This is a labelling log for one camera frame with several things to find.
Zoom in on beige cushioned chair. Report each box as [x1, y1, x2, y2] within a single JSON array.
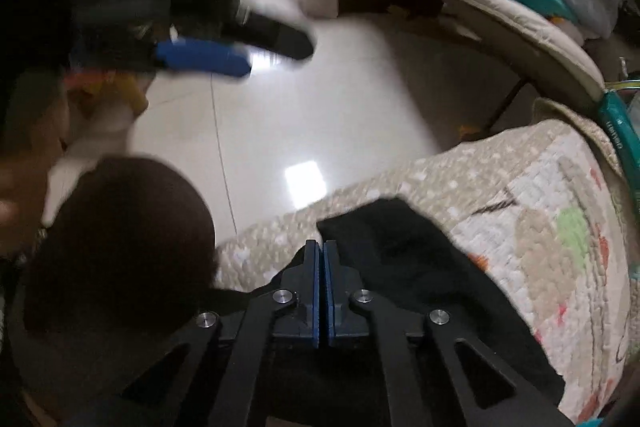
[[399, 0, 607, 108]]

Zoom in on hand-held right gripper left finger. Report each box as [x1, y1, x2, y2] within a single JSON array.
[[90, 239, 321, 427]]

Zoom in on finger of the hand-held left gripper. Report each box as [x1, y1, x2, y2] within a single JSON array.
[[219, 11, 319, 62], [154, 37, 254, 80]]

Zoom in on black pants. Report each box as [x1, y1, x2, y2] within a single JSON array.
[[10, 197, 567, 427]]

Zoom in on brown round stool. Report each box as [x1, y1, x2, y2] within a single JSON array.
[[22, 155, 217, 344]]

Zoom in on teal paper ream packet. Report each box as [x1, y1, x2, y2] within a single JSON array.
[[594, 91, 638, 168]]

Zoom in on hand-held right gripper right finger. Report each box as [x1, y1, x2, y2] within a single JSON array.
[[323, 240, 571, 427]]

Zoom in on patterned quilted bed cover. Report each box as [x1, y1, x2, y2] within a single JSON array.
[[215, 99, 636, 427]]

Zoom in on yellow cloth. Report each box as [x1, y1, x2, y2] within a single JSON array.
[[65, 71, 149, 114]]

